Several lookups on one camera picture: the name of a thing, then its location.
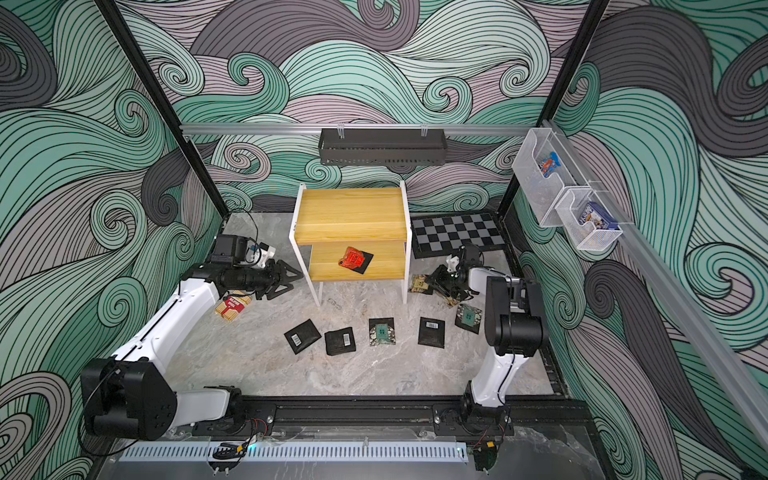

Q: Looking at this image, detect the jasmine tea bag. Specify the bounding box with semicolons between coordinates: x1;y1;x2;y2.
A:
368;317;396;346
454;304;483;335

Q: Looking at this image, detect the clear wall bin lower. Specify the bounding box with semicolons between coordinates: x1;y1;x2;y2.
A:
555;187;622;253

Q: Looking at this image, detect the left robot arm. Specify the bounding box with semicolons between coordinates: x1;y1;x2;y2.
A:
80;235;306;441

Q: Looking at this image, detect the clear wall bin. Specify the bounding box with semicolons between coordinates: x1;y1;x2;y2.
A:
513;128;589;227
555;187;622;253

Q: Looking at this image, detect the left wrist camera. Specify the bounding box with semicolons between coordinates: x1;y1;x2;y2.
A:
246;242;276;268

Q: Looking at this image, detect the oolong tea bag shelf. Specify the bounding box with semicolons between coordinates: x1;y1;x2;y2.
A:
409;274;434;295

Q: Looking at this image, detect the white wooden two-tier shelf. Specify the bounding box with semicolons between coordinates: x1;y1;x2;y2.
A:
288;182;413;306

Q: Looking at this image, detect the black tea bag with barcode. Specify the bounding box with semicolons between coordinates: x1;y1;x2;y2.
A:
418;317;446;349

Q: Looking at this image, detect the white slotted cable duct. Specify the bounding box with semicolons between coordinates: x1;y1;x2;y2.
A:
120;440;469;464

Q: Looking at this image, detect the aluminium wall rail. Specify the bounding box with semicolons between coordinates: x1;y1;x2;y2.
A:
180;122;532;137

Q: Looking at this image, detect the red striped box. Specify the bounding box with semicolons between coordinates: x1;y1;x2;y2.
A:
215;291;253;322

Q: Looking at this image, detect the checkered board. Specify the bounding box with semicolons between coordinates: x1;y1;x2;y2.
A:
411;212;505;259

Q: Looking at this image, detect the clear wall bin upper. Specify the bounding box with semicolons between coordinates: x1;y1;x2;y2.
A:
513;128;589;227

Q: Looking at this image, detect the black wall tray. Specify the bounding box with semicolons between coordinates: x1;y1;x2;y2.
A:
318;129;448;168

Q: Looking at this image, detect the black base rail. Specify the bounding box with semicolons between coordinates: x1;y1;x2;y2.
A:
191;393;597;439

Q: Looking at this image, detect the red tea bag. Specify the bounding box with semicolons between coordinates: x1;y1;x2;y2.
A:
338;246;374;274

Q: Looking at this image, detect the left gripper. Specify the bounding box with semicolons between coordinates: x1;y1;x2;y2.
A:
234;260;303;299

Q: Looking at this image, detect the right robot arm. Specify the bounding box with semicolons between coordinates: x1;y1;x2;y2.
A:
426;245;548;425

